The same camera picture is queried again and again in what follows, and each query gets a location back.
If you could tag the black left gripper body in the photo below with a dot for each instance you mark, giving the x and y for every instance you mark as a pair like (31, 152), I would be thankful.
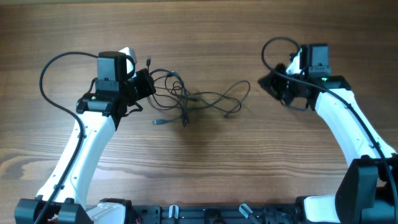
(137, 87)

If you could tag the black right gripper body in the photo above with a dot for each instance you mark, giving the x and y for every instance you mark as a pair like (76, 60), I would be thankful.
(283, 86)

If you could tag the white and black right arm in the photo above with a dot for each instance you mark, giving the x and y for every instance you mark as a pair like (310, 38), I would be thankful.
(368, 191)

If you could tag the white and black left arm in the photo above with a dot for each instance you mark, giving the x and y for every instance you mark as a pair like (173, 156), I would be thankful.
(62, 199)

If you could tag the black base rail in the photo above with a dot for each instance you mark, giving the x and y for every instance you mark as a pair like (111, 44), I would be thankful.
(174, 214)

